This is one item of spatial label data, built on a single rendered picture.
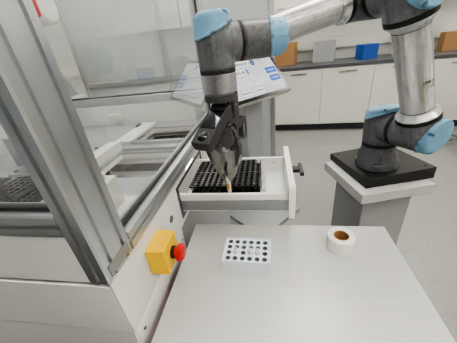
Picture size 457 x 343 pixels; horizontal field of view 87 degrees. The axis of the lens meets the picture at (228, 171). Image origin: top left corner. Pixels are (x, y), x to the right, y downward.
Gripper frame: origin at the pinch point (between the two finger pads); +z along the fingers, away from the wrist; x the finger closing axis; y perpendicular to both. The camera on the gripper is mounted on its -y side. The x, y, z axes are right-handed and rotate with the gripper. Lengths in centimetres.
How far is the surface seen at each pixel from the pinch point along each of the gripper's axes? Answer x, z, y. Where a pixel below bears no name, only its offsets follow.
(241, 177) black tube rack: 2.9, 8.9, 14.8
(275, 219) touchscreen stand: 18, 96, 97
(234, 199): 1.3, 10.9, 5.6
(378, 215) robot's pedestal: -41, 37, 46
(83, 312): 14.9, 12.9, -35.2
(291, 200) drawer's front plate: -14.5, 10.1, 8.8
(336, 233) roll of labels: -26.6, 19.3, 10.1
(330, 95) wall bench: 5, 50, 317
